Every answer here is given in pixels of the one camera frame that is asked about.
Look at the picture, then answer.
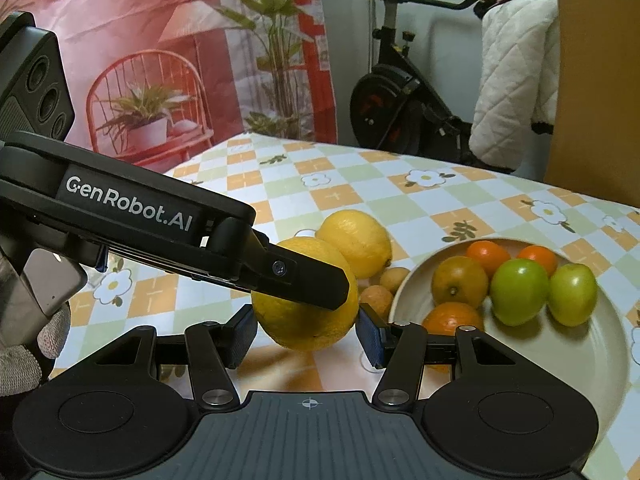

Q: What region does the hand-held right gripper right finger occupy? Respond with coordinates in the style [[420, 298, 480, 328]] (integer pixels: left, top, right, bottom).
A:
[[357, 308, 520, 409]]

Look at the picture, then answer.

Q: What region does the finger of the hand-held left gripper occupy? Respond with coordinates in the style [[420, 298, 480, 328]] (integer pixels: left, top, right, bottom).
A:
[[205, 218, 352, 312]]

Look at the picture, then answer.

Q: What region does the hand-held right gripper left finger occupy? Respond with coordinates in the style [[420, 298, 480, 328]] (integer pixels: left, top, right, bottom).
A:
[[95, 305, 259, 409]]

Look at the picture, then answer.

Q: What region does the yellow lemon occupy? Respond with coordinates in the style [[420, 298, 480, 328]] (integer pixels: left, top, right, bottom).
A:
[[315, 209, 392, 279], [251, 237, 361, 352]]

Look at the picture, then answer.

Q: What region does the large orange mandarin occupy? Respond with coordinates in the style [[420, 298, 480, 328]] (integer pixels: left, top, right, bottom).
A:
[[421, 302, 485, 372]]

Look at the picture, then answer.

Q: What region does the small orange mandarin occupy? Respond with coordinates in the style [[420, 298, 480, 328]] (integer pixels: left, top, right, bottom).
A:
[[466, 240, 512, 277], [516, 245, 558, 277]]

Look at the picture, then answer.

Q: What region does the cream round plate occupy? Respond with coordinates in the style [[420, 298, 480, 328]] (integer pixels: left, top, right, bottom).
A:
[[389, 237, 629, 466]]

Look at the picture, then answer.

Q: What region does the person's left hand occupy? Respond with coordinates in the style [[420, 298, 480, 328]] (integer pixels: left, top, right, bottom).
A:
[[0, 305, 72, 398]]

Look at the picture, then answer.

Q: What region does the small brown longan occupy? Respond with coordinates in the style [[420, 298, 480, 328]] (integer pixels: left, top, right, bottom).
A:
[[380, 267, 412, 295], [358, 285, 394, 322]]

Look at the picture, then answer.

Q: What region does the yellow-orange citrus fruit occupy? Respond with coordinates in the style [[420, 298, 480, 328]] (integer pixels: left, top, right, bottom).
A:
[[431, 256, 490, 311]]

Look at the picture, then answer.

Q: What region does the green jujube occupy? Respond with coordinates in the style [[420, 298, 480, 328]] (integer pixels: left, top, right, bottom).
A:
[[490, 258, 551, 327], [549, 263, 599, 327]]

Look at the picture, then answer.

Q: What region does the black exercise bike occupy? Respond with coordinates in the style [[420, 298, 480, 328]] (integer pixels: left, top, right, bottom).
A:
[[345, 0, 551, 174]]

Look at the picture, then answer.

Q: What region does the white quilted jacket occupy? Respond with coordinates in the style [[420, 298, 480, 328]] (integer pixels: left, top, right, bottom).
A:
[[470, 0, 562, 174]]

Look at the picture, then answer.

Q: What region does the wooden board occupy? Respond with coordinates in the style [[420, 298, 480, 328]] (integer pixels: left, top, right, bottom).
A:
[[544, 0, 640, 209]]

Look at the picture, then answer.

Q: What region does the red wall poster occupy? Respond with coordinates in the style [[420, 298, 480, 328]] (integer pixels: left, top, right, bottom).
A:
[[0, 0, 339, 169]]

